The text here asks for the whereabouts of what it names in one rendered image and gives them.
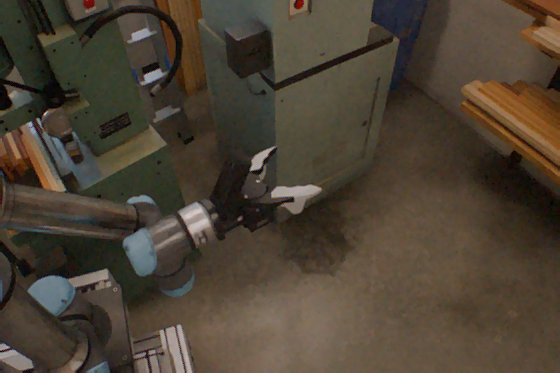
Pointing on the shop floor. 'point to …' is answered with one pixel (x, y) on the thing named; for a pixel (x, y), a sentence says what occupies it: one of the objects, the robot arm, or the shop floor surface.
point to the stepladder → (145, 41)
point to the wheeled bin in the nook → (403, 1)
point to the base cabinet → (109, 257)
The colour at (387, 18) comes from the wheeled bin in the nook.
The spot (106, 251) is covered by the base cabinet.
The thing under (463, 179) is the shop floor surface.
